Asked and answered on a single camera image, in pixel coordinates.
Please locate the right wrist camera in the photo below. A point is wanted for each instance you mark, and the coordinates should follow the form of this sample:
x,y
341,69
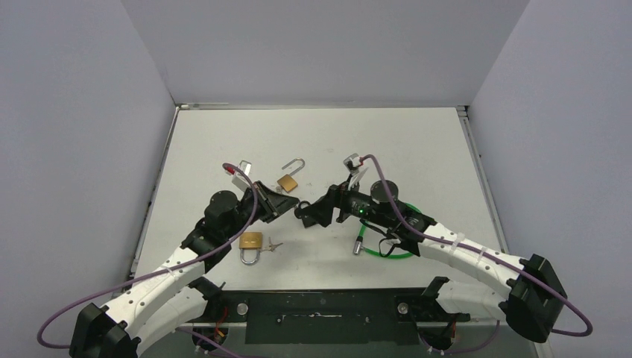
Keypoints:
x,y
355,166

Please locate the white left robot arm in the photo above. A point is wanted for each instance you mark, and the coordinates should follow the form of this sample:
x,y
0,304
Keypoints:
x,y
177,291

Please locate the long shackle brass padlock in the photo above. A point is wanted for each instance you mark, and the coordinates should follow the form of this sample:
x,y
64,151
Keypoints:
x,y
287,182

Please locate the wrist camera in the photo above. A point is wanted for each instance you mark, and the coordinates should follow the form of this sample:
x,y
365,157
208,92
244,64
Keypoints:
x,y
355,166
239,178

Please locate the small silver key bunch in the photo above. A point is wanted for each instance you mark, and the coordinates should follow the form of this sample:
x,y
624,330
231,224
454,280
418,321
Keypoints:
x,y
271,246

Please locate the black combination padlock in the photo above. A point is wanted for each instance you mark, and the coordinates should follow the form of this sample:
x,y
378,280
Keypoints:
x,y
313,214

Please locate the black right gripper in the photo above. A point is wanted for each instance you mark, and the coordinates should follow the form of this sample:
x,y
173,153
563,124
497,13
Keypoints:
x,y
334,201

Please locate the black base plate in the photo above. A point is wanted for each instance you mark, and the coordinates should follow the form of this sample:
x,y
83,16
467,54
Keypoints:
x,y
357,316

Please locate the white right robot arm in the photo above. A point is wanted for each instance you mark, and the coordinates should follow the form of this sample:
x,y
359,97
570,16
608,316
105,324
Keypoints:
x,y
525,292

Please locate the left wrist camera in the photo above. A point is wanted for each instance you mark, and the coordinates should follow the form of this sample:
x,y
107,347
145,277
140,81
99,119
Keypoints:
x,y
239,178

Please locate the green cable lock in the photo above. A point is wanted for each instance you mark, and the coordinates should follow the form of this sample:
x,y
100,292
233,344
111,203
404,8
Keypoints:
x,y
360,247

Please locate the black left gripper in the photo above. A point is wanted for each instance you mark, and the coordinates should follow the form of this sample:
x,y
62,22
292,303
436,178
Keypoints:
x,y
273,203

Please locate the short brass padlock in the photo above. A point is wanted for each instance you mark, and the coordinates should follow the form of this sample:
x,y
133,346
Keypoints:
x,y
250,246

